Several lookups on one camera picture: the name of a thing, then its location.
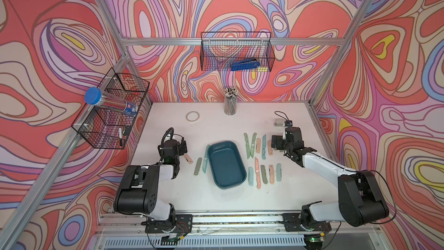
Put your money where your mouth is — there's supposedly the peach knife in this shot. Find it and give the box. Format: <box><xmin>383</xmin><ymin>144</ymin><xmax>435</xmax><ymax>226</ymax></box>
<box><xmin>269</xmin><ymin>165</ymin><xmax>275</xmax><ymax>184</ymax></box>

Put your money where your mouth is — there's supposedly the aluminium rail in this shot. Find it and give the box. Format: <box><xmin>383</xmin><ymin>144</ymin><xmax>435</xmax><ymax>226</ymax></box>
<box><xmin>98</xmin><ymin>211</ymin><xmax>379</xmax><ymax>233</ymax></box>

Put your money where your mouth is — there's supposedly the back black wire basket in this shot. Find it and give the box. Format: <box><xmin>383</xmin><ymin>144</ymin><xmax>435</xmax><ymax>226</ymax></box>
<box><xmin>200</xmin><ymin>30</ymin><xmax>275</xmax><ymax>72</ymax></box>

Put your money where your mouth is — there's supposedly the teal knife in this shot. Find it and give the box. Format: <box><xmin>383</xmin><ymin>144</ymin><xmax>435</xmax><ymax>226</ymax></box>
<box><xmin>261</xmin><ymin>134</ymin><xmax>267</xmax><ymax>160</ymax></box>
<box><xmin>247</xmin><ymin>167</ymin><xmax>254</xmax><ymax>186</ymax></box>

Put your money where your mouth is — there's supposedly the black wire basket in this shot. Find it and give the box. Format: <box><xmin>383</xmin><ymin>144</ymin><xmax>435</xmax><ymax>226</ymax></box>
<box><xmin>71</xmin><ymin>68</ymin><xmax>150</xmax><ymax>149</ymax></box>
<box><xmin>200</xmin><ymin>30</ymin><xmax>275</xmax><ymax>72</ymax></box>

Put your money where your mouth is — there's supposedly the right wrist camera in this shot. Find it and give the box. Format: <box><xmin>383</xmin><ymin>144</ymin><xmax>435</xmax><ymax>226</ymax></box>
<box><xmin>284</xmin><ymin>120</ymin><xmax>293</xmax><ymax>129</ymax></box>

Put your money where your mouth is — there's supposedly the long pink knife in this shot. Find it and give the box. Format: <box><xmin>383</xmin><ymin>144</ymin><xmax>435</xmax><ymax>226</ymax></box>
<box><xmin>254</xmin><ymin>157</ymin><xmax>261</xmax><ymax>189</ymax></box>

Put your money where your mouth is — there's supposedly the blue tool in basket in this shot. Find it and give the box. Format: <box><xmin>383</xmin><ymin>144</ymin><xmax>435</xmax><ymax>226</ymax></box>
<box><xmin>231</xmin><ymin>59</ymin><xmax>260</xmax><ymax>71</ymax></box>

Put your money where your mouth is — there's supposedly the masking tape roll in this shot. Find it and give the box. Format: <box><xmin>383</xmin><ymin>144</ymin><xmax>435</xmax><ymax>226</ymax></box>
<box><xmin>186</xmin><ymin>111</ymin><xmax>200</xmax><ymax>123</ymax></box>

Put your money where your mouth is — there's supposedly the left black wire basket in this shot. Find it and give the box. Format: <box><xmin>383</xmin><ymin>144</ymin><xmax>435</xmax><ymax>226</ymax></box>
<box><xmin>71</xmin><ymin>68</ymin><xmax>150</xmax><ymax>149</ymax></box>

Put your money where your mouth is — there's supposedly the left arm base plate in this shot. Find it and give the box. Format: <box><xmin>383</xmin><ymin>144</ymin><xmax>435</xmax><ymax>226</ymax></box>
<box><xmin>142</xmin><ymin>214</ymin><xmax>193</xmax><ymax>234</ymax></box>

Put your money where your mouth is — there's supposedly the black marker in basket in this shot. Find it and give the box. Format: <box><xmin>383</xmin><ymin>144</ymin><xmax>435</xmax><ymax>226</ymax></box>
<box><xmin>119</xmin><ymin>127</ymin><xmax>123</xmax><ymax>147</ymax></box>

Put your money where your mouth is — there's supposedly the blue capped clear tube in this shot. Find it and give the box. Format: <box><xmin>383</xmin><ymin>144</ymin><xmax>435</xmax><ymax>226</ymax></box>
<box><xmin>84</xmin><ymin>87</ymin><xmax>138</xmax><ymax>116</ymax></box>

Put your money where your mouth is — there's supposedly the small white stapler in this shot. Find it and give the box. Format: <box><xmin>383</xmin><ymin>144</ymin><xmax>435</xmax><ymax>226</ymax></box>
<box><xmin>274</xmin><ymin>118</ymin><xmax>286</xmax><ymax>127</ymax></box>

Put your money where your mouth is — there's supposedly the mint knife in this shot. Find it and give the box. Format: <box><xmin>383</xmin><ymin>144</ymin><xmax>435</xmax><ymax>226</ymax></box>
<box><xmin>276</xmin><ymin>163</ymin><xmax>282</xmax><ymax>182</ymax></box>

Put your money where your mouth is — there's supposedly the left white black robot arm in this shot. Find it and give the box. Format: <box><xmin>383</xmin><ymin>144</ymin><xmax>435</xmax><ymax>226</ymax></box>
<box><xmin>113</xmin><ymin>127</ymin><xmax>187</xmax><ymax>224</ymax></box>

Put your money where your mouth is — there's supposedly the dark teal storage tray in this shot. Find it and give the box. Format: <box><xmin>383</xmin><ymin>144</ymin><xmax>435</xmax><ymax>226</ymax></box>
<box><xmin>208</xmin><ymin>141</ymin><xmax>247</xmax><ymax>189</ymax></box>

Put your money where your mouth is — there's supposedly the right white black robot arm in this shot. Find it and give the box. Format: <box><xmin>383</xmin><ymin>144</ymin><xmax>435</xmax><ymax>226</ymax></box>
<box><xmin>271</xmin><ymin>127</ymin><xmax>389</xmax><ymax>230</ymax></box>

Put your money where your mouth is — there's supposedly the clear pencil cup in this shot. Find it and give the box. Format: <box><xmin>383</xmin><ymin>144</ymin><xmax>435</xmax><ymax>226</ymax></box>
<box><xmin>224</xmin><ymin>87</ymin><xmax>238</xmax><ymax>115</ymax></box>

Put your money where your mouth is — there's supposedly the beige knife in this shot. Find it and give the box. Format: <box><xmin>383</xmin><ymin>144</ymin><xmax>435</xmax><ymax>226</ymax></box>
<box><xmin>184</xmin><ymin>153</ymin><xmax>193</xmax><ymax>164</ymax></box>

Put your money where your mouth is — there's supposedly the olive knife tray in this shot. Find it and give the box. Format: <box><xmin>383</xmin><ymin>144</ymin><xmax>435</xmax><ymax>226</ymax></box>
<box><xmin>260</xmin><ymin>165</ymin><xmax>268</xmax><ymax>184</ymax></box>
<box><xmin>194</xmin><ymin>157</ymin><xmax>203</xmax><ymax>176</ymax></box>

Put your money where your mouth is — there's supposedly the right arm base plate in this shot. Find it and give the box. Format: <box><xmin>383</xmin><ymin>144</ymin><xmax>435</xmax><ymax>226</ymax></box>
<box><xmin>281</xmin><ymin>212</ymin><xmax>332</xmax><ymax>233</ymax></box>

